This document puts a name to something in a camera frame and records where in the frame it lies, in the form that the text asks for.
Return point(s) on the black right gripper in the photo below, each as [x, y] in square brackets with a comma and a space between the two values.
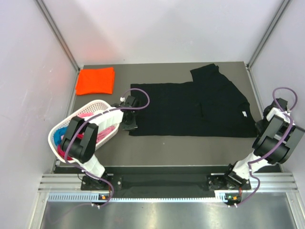
[259, 125]

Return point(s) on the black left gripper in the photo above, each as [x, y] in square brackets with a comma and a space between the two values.
[129, 127]

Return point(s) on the black t-shirt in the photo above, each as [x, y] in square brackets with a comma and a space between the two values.
[209, 105]

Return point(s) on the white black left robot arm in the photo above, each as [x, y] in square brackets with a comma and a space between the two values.
[84, 135]

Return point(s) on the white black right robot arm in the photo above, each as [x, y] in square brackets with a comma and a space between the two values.
[277, 138]

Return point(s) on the pink t-shirt in basket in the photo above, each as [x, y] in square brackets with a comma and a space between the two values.
[102, 134]

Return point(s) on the white plastic laundry basket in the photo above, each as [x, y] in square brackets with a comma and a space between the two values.
[93, 106]

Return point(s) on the folded orange t-shirt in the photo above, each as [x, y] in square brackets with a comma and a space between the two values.
[95, 81]

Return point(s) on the blue t-shirt in basket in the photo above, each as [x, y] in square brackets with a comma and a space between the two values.
[58, 135]

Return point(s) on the magenta t-shirt in basket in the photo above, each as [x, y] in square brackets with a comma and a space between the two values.
[62, 153]

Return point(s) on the slotted grey cable duct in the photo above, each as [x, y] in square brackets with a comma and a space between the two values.
[100, 198]

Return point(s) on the right aluminium frame post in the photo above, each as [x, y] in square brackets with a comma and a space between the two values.
[268, 32]

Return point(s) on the aluminium frame post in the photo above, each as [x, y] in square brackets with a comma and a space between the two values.
[55, 30]
[268, 32]

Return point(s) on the left aluminium frame post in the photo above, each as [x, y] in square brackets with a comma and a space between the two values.
[55, 30]

